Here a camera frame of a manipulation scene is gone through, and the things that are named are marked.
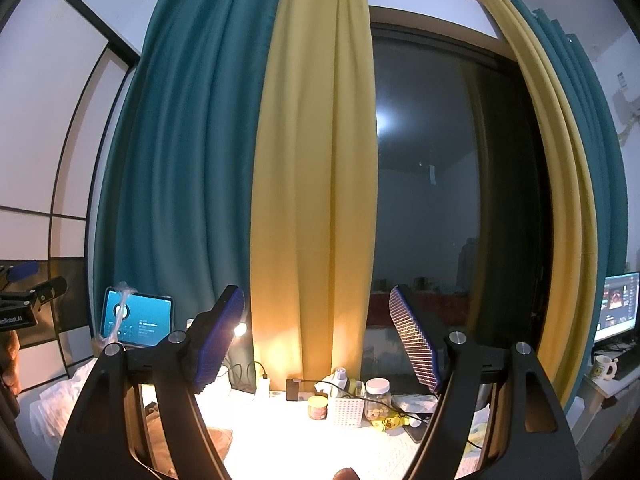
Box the white mug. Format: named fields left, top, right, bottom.
left=589, top=354, right=618, bottom=380

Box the yellow snack bag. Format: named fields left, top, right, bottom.
left=369, top=411, right=409, bottom=432

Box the white charger plug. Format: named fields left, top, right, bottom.
left=255, top=372, right=270, bottom=399

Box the white desk lamp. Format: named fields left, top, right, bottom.
left=222, top=322, right=250, bottom=389

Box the teal curtain left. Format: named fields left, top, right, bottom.
left=92, top=0, right=292, bottom=391

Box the computer monitor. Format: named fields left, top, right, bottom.
left=594, top=272, right=639, bottom=344

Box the white perforated plastic basket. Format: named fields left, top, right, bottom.
left=328, top=396, right=364, bottom=428

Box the black power adapter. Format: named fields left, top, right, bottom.
left=285, top=378, right=300, bottom=402

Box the red tin can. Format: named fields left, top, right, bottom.
left=307, top=394, right=329, bottom=420

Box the white textured bedspread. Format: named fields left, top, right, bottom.
left=195, top=386, right=419, bottom=479

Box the clear jar white lid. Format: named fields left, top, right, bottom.
left=364, top=378, right=392, bottom=422

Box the yellow teal curtain right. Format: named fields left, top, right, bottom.
left=480, top=0, right=628, bottom=408

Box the grey cap spray bottle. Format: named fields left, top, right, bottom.
left=331, top=367, right=348, bottom=399

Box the steel thermos cup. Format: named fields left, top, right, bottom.
left=474, top=384, right=492, bottom=412

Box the black smartphone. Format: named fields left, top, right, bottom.
left=404, top=422, right=428, bottom=444

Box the yellow curtain panel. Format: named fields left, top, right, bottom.
left=250, top=0, right=378, bottom=390

